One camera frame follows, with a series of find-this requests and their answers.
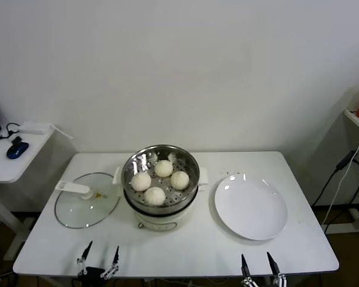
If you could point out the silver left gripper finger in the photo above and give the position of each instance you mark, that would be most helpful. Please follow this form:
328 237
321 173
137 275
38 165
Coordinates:
114 260
85 257

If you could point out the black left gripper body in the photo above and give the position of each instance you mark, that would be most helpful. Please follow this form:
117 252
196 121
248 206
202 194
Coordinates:
91 273

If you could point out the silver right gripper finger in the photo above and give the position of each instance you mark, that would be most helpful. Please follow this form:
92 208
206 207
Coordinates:
245 267
273 266

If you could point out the white steamed baozi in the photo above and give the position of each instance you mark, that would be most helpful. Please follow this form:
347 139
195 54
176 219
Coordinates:
155 195
141 180
179 180
163 168

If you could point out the stainless steel steamer basket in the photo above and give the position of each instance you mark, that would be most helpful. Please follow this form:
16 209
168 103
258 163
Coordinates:
179 161

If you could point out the white round plate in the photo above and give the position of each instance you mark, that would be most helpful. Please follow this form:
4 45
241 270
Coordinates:
251 206

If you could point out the white side table with laptop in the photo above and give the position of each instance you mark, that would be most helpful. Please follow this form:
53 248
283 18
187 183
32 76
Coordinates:
6 167

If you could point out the blue computer mouse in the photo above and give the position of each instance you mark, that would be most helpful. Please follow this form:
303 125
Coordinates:
17 149

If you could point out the white power adapter box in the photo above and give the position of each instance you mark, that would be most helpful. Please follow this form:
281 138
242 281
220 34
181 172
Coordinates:
33 127

